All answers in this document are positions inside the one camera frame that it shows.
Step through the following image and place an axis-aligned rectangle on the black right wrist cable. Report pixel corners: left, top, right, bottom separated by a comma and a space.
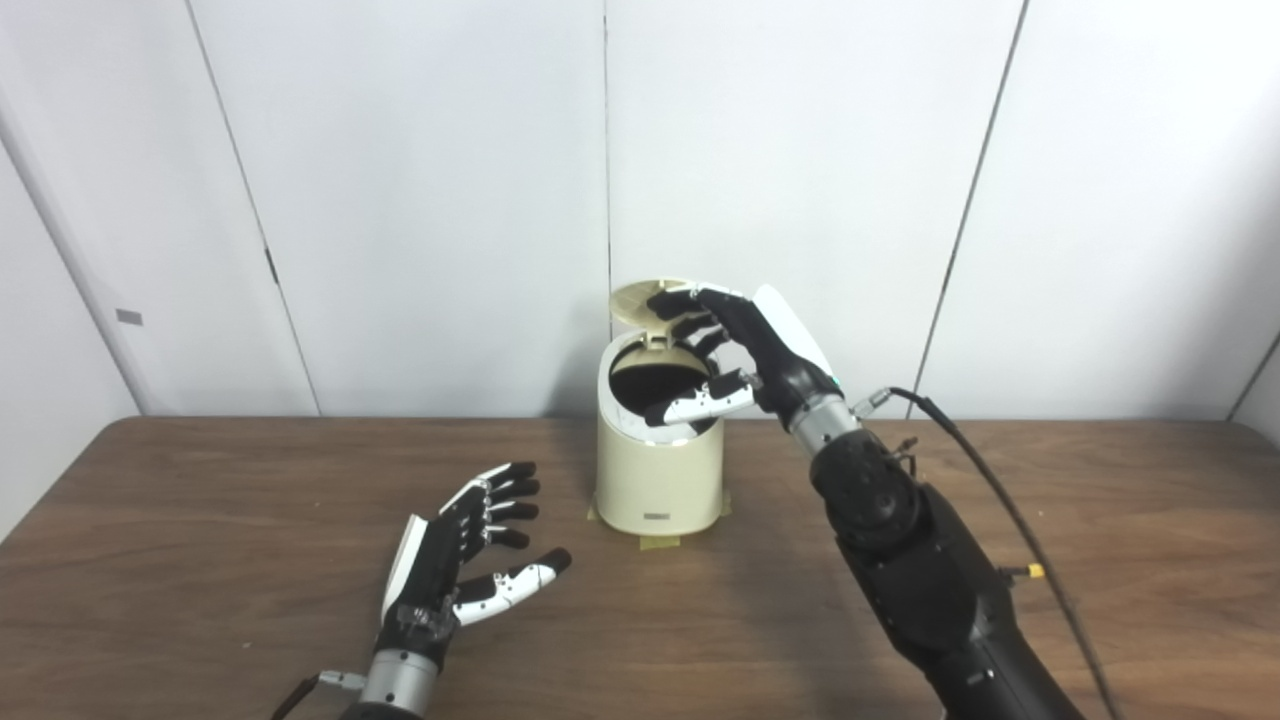
852, 386, 1121, 720

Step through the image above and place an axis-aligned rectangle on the white and black right hand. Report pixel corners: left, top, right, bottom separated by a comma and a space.
645, 284, 846, 431

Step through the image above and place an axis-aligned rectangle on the cream-colored bin body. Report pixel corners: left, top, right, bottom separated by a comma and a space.
594, 330, 725, 537

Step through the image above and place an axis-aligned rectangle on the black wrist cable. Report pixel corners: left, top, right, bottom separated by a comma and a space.
270, 670, 369, 720
852, 386, 1121, 720

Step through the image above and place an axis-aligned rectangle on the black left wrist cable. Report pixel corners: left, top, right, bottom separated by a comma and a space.
270, 670, 369, 720

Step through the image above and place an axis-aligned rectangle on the white and black left hand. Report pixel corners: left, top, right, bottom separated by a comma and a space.
375, 461, 573, 661

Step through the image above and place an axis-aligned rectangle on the round cream bin lid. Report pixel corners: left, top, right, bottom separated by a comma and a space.
610, 279, 701, 351

